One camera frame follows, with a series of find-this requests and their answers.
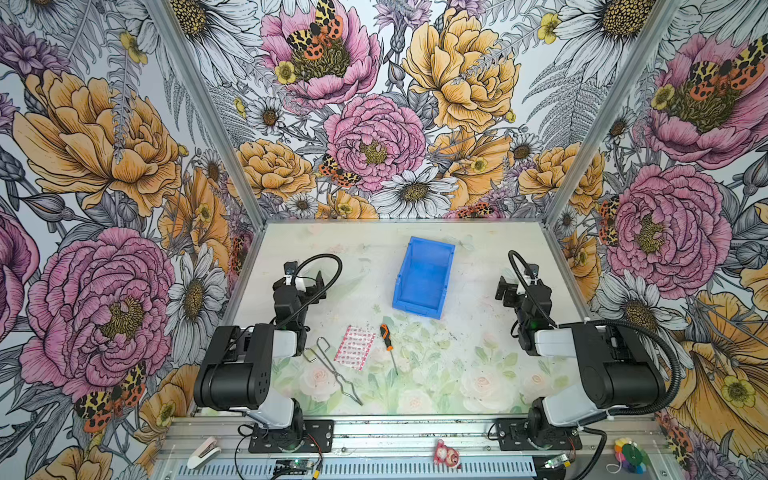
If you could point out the white stapler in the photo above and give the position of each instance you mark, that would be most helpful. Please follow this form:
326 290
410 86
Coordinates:
203 454

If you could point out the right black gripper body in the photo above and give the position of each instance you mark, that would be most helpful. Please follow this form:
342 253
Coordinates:
517 291

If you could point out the colourful round toy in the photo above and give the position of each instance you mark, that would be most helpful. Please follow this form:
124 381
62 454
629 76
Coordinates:
630 457

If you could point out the left green circuit board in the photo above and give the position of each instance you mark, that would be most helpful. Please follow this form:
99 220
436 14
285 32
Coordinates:
293 467

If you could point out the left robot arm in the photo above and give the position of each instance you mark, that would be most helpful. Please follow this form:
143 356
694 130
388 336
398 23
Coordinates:
235 373

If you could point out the orange black screwdriver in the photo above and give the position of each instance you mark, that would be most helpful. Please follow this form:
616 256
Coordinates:
386 337

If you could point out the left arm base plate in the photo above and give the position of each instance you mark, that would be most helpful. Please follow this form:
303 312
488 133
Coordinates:
315 436

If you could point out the metal wire tongs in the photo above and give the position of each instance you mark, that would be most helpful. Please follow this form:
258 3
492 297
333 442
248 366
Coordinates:
320 353

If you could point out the pink patterned packet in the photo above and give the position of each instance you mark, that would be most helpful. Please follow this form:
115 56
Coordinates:
355 348

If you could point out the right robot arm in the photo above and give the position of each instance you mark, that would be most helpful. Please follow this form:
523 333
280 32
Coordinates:
616 376

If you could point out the pink toy figure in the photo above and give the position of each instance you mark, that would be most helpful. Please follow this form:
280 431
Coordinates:
445 455

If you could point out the aluminium front rail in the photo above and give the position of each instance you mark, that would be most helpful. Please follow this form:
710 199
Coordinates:
368 447

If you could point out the green circuit board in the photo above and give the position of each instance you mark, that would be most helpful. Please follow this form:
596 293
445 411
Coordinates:
293 467
556 462

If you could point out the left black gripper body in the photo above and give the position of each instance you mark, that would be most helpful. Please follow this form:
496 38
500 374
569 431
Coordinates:
303 284

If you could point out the right green circuit board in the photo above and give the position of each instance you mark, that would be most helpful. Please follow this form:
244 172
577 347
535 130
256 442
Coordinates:
556 462

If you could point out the blue plastic bin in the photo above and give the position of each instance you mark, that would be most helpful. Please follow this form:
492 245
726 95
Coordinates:
422 283

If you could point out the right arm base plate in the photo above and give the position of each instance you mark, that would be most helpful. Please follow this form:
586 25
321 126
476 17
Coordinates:
517 434

